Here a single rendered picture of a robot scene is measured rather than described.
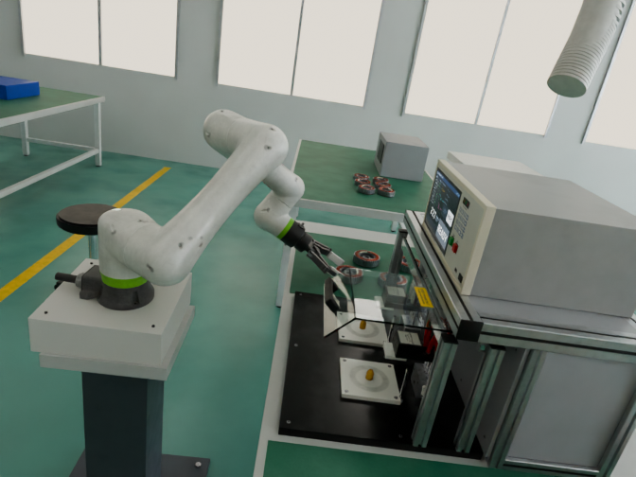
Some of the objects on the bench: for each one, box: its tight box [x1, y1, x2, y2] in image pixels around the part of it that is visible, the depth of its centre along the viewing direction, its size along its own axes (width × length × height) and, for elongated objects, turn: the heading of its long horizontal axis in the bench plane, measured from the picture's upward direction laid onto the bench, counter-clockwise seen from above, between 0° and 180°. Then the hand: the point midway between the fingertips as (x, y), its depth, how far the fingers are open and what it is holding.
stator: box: [353, 250, 380, 268], centre depth 201 cm, size 11×11×4 cm
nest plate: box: [340, 358, 401, 405], centre depth 125 cm, size 15×15×1 cm
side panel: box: [485, 349, 636, 477], centre depth 103 cm, size 28×3×32 cm, turn 69°
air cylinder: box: [411, 362, 428, 398], centre depth 125 cm, size 5×8×6 cm
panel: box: [447, 332, 530, 457], centre depth 132 cm, size 1×66×30 cm, turn 159°
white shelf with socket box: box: [447, 150, 543, 176], centre depth 215 cm, size 35×37×46 cm
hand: (340, 270), depth 183 cm, fingers open, 13 cm apart
